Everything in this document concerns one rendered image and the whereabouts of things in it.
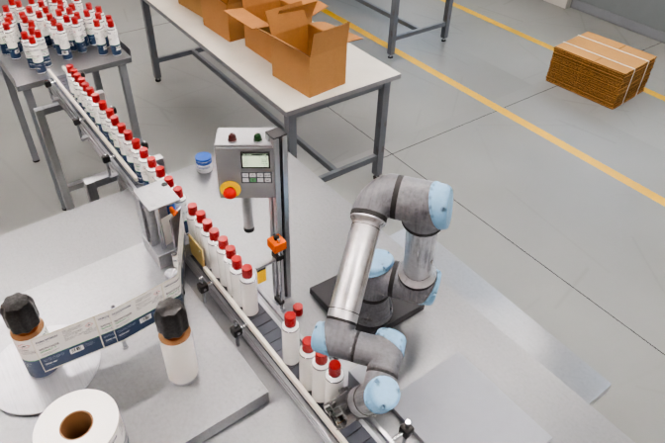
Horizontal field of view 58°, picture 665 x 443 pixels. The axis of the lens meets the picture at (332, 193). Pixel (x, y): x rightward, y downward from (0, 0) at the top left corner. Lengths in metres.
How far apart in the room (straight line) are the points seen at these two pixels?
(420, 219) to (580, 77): 4.00
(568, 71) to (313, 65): 2.78
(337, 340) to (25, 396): 0.94
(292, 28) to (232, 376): 2.19
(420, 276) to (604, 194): 2.67
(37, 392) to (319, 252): 1.02
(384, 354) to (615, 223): 2.83
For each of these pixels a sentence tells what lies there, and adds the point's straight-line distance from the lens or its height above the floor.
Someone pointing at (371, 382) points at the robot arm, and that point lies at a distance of 1.39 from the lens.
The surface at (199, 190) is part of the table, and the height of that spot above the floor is 0.83.
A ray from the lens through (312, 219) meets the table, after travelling 2.39.
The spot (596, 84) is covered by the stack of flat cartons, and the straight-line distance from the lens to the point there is 5.34.
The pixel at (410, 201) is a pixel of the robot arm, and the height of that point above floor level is 1.47.
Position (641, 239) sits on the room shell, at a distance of 4.04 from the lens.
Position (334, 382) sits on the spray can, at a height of 1.04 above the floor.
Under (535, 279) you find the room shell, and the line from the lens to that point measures 3.52.
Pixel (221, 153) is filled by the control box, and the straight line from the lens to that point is 1.68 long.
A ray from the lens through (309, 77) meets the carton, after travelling 3.23.
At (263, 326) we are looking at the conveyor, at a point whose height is 0.88.
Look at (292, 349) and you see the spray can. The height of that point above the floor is 0.96.
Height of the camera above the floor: 2.40
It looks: 39 degrees down
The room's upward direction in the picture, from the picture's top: 2 degrees clockwise
